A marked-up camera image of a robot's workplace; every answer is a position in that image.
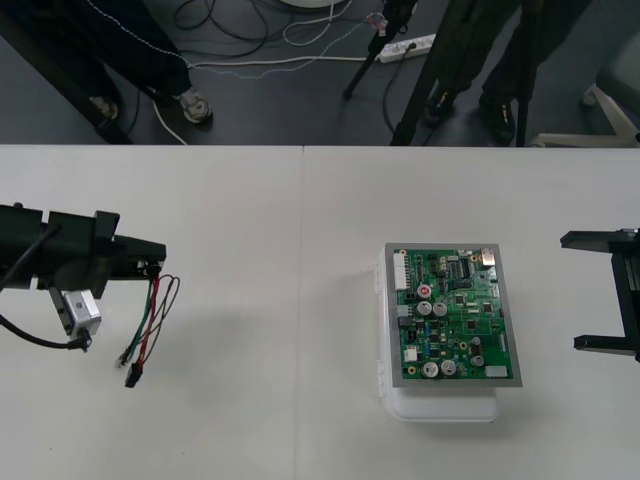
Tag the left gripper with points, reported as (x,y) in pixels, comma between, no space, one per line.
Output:
(75,240)

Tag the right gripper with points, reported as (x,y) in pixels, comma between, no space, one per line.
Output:
(629,295)

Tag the milky plastic box with lid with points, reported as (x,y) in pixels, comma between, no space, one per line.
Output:
(440,407)

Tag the person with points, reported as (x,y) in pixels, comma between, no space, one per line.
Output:
(502,65)
(165,60)

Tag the pale office chair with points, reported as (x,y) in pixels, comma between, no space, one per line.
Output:
(620,70)

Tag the slim black tripod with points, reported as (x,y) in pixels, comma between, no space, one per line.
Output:
(362,67)

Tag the white power strip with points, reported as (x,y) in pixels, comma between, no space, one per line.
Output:
(400,49)

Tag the white round base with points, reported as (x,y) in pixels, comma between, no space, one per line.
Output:
(315,3)

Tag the left arm wrist camera box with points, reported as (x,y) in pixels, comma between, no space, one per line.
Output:
(82,312)

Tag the black stand frame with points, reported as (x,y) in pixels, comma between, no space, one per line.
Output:
(116,135)

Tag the green circuit board grey frame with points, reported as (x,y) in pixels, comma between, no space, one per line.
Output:
(450,320)

